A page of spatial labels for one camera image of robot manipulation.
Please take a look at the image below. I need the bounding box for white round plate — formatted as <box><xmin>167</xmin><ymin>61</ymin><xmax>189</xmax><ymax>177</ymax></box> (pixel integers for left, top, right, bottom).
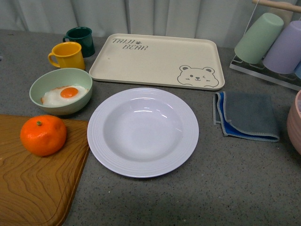
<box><xmin>87</xmin><ymin>88</ymin><xmax>199</xmax><ymax>178</ymax></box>

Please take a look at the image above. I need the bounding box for orange mandarin fruit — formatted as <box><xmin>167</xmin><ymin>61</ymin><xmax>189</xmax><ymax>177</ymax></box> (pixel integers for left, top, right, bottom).
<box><xmin>20</xmin><ymin>115</ymin><xmax>67</xmax><ymax>156</ymax></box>

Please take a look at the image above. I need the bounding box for beige bear serving tray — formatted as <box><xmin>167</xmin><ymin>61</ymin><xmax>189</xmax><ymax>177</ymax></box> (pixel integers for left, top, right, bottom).
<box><xmin>89</xmin><ymin>34</ymin><xmax>225</xmax><ymax>90</ymax></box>

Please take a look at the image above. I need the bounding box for light green bowl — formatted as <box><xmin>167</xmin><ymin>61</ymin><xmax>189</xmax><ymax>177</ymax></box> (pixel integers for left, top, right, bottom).
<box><xmin>29</xmin><ymin>68</ymin><xmax>93</xmax><ymax>115</ymax></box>

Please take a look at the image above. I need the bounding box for fake fried egg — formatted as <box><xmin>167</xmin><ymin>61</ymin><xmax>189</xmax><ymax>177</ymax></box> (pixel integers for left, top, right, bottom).
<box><xmin>40</xmin><ymin>85</ymin><xmax>88</xmax><ymax>107</ymax></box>

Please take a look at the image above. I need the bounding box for grey blue folded cloth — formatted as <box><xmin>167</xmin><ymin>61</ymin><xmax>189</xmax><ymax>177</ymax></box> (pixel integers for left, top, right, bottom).
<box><xmin>213</xmin><ymin>91</ymin><xmax>280</xmax><ymax>142</ymax></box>

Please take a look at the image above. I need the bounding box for yellow mug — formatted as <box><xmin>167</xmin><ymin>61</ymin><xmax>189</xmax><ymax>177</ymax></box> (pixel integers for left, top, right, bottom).
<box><xmin>48</xmin><ymin>41</ymin><xmax>86</xmax><ymax>70</ymax></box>

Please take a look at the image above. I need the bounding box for dark green mug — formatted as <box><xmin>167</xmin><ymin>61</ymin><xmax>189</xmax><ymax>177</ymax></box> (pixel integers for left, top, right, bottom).
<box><xmin>63</xmin><ymin>27</ymin><xmax>95</xmax><ymax>58</ymax></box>

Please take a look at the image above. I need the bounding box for wooden cutting board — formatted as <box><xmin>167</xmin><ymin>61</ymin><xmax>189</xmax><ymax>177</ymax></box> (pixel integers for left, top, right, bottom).
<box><xmin>0</xmin><ymin>114</ymin><xmax>89</xmax><ymax>226</ymax></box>

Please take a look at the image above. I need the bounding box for green plastic cup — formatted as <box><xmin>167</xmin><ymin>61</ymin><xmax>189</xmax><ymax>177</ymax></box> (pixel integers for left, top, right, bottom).
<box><xmin>234</xmin><ymin>13</ymin><xmax>284</xmax><ymax>64</ymax></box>

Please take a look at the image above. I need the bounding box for pink bowl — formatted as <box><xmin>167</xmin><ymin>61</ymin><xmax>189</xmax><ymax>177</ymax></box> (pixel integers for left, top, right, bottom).
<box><xmin>286</xmin><ymin>91</ymin><xmax>301</xmax><ymax>154</ymax></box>

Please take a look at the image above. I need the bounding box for clear acrylic cup rack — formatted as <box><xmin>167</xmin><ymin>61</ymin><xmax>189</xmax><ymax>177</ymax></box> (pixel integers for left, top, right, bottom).
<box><xmin>230</xmin><ymin>1</ymin><xmax>301</xmax><ymax>91</ymax></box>

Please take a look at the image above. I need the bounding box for purple plastic cup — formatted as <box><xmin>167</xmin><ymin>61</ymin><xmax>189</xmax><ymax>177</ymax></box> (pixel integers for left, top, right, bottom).
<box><xmin>262</xmin><ymin>20</ymin><xmax>301</xmax><ymax>74</ymax></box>

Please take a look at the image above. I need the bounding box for blue plastic cup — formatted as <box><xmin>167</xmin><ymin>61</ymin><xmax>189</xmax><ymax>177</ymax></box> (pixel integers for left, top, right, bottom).
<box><xmin>294</xmin><ymin>62</ymin><xmax>301</xmax><ymax>79</ymax></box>

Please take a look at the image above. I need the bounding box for wooden rack handle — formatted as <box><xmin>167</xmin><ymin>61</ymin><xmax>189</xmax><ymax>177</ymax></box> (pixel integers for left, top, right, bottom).
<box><xmin>252</xmin><ymin>0</ymin><xmax>301</xmax><ymax>13</ymax></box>

